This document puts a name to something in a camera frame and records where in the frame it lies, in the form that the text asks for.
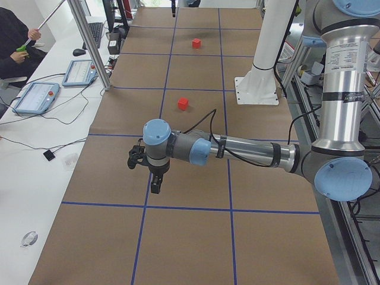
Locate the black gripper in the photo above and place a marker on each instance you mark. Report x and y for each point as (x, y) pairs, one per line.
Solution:
(158, 171)

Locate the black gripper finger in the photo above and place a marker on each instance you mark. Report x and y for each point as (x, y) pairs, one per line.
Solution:
(173, 8)

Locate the red cube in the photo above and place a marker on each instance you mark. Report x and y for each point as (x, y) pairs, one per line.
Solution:
(196, 43)
(183, 103)

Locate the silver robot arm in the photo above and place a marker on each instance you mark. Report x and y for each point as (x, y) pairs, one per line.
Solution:
(343, 27)

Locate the black box with label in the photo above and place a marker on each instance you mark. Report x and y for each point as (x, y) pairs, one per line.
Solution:
(114, 44)

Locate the brown paper table mat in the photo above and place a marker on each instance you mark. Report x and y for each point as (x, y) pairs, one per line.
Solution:
(215, 221)

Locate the black keyboard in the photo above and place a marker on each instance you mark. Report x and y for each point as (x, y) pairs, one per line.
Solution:
(96, 30)

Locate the black computer mouse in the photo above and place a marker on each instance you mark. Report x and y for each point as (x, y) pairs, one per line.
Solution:
(78, 52)

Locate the small black square device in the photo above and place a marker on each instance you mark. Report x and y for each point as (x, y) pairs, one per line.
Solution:
(49, 155)

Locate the far blue teach pendant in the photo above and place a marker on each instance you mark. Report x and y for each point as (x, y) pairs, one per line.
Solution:
(80, 73)

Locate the blue teach pendant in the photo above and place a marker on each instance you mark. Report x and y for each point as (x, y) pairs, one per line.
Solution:
(37, 99)
(80, 73)

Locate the clear tape roll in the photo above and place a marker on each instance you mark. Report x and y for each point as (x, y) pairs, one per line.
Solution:
(29, 239)

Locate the near blue teach pendant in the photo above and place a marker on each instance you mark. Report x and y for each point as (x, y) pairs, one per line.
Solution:
(37, 99)

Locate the long reach grabber stick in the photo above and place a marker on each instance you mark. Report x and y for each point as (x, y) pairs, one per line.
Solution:
(44, 20)

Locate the seated person in black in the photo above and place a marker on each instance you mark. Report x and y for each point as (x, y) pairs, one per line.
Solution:
(19, 57)

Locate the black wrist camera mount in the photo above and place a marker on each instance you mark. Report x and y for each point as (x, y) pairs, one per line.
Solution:
(137, 156)

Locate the aluminium frame post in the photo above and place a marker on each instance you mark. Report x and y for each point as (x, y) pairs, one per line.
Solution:
(81, 21)

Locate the white camera stand post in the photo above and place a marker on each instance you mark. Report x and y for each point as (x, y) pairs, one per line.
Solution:
(258, 86)

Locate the aluminium side frame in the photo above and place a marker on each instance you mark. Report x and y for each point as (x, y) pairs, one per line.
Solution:
(344, 174)

